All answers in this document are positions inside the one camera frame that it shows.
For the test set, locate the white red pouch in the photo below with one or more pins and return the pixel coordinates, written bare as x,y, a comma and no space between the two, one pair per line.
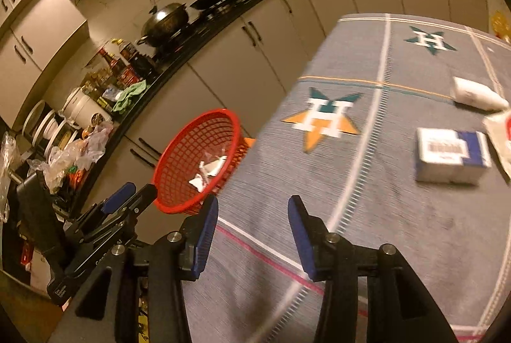
504,135

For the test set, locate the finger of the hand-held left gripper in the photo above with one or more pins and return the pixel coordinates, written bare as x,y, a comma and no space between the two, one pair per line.
117,197
143,197

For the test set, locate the small condiment bottles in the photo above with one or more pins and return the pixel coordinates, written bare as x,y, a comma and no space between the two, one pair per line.
98,85

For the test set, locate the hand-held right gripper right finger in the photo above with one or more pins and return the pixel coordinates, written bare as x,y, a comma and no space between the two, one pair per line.
299,239

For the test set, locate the beige base cabinets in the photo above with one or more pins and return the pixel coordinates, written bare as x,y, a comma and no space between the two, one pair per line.
263,32

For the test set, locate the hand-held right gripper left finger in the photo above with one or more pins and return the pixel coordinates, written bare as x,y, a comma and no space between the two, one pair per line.
205,243

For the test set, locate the dark sauce bottle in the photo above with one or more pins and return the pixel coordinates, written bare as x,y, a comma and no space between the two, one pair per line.
137,60

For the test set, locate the red label sauce bottle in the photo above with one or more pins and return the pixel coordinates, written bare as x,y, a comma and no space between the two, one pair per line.
115,67

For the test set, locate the white blue box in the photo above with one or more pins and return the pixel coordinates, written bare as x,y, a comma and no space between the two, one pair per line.
443,159

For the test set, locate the lidded steel wok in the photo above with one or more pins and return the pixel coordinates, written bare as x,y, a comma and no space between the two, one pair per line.
165,22

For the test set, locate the white plastic bottle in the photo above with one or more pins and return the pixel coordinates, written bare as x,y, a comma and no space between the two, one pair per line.
475,93

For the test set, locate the yellow plastic packet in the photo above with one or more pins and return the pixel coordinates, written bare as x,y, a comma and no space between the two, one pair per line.
501,28

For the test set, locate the green cloth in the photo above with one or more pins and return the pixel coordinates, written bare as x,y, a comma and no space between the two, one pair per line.
127,95

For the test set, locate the pile of plastic bags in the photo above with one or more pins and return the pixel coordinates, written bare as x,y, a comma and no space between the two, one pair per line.
88,145

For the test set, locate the red plastic basket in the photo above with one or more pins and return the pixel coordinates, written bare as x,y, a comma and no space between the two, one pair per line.
175,167

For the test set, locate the beige wall cabinets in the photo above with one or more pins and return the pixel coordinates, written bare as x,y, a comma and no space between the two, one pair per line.
44,28

